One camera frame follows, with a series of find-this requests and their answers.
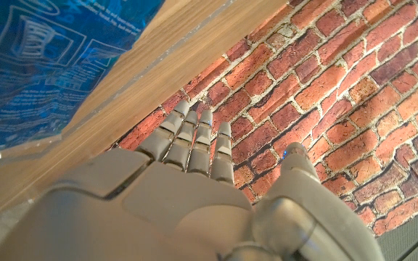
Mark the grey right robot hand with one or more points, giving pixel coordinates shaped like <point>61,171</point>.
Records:
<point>158,210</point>

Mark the red brick print backdrop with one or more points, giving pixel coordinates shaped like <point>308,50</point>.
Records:
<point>321,72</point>

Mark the blue printed gel pad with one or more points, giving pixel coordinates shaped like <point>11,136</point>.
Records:
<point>49,54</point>

